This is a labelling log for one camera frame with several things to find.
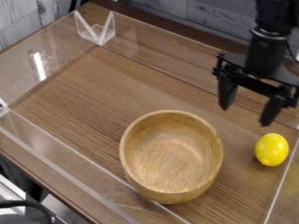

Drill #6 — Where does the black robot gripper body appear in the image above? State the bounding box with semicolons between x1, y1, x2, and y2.
212;51;299;108

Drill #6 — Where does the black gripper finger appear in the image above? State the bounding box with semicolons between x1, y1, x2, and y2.
258;95;285;126
217;76;238;110

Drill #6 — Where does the yellow lemon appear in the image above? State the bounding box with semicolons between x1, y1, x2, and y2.
254;133;289;166

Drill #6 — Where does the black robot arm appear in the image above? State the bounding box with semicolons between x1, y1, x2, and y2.
212;0;299;126

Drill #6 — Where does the brown wooden bowl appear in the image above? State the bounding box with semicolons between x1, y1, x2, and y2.
118;109;224;204

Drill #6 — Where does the clear acrylic corner bracket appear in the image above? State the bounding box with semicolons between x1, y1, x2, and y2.
73;11;116;46

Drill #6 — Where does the black cable lower left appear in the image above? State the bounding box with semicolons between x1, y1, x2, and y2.
0;199;57;224

